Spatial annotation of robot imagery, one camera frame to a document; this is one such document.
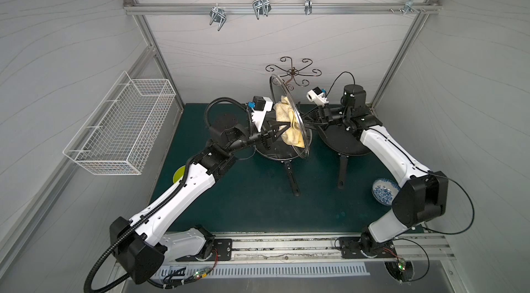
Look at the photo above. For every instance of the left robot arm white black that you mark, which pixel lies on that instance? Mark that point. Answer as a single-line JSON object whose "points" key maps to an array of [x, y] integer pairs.
{"points": [[140, 244]]}

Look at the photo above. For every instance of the metal hook clamp middle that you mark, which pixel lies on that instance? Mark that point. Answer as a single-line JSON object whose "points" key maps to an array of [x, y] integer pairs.
{"points": [[261, 7]]}

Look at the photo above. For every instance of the metal hook clamp left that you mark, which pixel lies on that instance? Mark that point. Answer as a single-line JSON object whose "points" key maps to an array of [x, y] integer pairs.
{"points": [[218, 16]]}

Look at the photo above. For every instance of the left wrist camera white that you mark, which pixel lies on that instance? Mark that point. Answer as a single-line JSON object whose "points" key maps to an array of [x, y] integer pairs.
{"points": [[260, 106]]}

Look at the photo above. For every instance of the metal hook clamp small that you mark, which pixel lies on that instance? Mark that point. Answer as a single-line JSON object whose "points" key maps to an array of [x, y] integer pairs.
{"points": [[308, 6]]}

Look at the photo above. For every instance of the left frying pan black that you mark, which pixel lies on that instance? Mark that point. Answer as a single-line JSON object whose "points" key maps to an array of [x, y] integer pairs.
{"points": [[288, 168]]}

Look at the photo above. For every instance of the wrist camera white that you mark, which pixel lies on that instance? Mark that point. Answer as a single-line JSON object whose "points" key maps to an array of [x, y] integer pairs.
{"points": [[317, 96], [260, 106]]}

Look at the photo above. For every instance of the blue white patterned bowl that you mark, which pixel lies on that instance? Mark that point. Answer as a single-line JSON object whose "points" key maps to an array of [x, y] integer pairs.
{"points": [[384, 191]]}

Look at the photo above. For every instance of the glass pot lid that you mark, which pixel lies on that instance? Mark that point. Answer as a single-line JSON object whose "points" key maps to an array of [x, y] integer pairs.
{"points": [[279, 89], [285, 154]]}

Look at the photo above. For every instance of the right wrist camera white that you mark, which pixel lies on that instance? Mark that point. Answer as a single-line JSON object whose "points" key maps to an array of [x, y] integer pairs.
{"points": [[317, 96]]}

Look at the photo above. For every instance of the right frying pan black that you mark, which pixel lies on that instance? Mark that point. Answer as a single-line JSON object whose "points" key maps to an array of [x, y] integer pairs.
{"points": [[345, 144]]}

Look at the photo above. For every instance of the copper scroll mug tree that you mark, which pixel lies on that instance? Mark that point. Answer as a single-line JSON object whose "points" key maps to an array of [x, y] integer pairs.
{"points": [[293, 76]]}

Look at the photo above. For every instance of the metal hook clamp right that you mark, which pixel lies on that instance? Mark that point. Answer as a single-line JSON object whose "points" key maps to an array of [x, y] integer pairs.
{"points": [[408, 8]]}

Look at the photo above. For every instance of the green table mat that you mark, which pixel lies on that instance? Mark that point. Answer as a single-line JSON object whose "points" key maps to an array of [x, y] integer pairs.
{"points": [[256, 195]]}

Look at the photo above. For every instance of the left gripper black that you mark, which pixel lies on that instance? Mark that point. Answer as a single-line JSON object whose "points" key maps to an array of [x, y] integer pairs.
{"points": [[265, 136]]}

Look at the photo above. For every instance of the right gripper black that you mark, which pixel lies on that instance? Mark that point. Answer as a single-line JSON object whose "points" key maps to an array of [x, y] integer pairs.
{"points": [[327, 113]]}

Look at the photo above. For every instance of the aluminium crossbar rail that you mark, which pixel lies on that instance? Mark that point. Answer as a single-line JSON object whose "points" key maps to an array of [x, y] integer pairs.
{"points": [[276, 8]]}

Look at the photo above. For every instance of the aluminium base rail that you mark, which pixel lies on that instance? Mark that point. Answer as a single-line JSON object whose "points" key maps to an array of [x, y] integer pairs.
{"points": [[324, 247]]}

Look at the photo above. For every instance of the yellow fluffy cloth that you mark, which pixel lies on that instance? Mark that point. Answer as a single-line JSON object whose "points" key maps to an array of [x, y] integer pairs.
{"points": [[284, 113]]}

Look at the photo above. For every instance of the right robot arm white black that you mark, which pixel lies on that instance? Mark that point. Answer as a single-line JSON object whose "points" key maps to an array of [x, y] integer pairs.
{"points": [[423, 194]]}

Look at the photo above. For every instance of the white wire basket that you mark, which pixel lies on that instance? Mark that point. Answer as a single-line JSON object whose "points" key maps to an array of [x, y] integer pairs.
{"points": [[117, 138]]}

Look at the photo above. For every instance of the frying pan black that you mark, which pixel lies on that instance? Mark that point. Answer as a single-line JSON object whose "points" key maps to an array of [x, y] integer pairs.
{"points": [[288, 168], [345, 144]]}

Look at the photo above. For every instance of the green plastic bowl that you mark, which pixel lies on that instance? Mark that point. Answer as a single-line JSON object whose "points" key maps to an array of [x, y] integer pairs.
{"points": [[178, 175]]}

